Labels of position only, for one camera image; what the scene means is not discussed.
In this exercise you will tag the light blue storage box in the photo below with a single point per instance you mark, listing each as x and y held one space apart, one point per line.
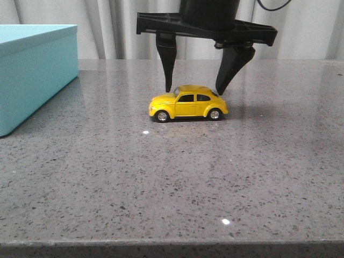
37 61

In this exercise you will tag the yellow toy beetle car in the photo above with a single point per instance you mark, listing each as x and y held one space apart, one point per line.
188 101

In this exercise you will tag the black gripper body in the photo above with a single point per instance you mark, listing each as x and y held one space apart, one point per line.
205 19

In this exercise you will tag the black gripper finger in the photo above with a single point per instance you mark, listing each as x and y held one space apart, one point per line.
234 58
167 49

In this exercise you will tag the grey pleated curtain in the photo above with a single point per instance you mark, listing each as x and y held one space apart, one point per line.
107 29

